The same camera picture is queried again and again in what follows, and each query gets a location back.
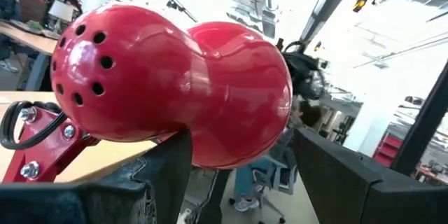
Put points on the person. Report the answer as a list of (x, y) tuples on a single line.
[(245, 182)]

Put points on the dark overhead beam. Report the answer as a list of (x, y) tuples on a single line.
[(329, 3)]

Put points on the red tool cabinet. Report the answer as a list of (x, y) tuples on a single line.
[(386, 148)]

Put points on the red desk lamp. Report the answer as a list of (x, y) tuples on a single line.
[(157, 77)]

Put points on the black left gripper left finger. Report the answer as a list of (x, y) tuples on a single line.
[(105, 199)]

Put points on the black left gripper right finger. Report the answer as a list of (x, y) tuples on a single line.
[(350, 189)]

